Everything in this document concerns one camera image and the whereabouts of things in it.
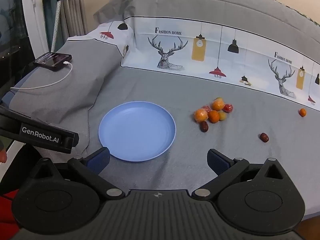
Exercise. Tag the grey bed sheet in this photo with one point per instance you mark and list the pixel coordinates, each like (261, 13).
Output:
(155, 175)

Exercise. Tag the grey deer print quilt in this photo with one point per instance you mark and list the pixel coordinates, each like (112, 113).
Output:
(200, 5)

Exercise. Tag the black smartphone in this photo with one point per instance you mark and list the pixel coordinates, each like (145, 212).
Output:
(52, 60)

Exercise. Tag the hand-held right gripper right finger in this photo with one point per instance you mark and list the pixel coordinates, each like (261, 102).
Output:
(217, 161)

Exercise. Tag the red clothing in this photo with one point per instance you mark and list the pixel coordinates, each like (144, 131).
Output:
(6, 220)

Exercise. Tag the teal curtain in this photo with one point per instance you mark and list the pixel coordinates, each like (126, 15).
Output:
(48, 20)

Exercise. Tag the person's left hand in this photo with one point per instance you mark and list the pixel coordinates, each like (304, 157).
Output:
(3, 157)

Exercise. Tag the plastic-wrapped orange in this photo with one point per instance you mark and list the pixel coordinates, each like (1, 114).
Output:
(200, 115)
(218, 104)

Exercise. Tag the grey pillow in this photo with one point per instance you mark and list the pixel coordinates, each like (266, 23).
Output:
(75, 90)

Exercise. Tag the small yellow-green fruit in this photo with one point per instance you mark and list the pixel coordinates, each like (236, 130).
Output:
(222, 116)

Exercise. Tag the white framed window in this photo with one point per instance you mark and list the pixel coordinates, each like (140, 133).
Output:
(32, 17)

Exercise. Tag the pinkish red fruit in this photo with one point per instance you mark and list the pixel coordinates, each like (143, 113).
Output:
(206, 107)

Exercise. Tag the bare orange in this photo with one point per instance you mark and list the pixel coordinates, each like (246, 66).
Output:
(214, 116)
(302, 112)

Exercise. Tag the black and checkered pole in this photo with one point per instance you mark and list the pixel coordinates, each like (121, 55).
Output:
(58, 12)

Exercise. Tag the dried red date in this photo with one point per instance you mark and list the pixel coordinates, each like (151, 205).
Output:
(204, 126)
(264, 137)

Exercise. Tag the blue plastic plate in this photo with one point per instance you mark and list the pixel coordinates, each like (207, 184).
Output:
(137, 130)

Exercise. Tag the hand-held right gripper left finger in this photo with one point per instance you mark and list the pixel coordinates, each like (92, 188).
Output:
(98, 160)

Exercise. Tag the grey curtain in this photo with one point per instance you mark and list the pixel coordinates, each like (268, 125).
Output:
(73, 5)

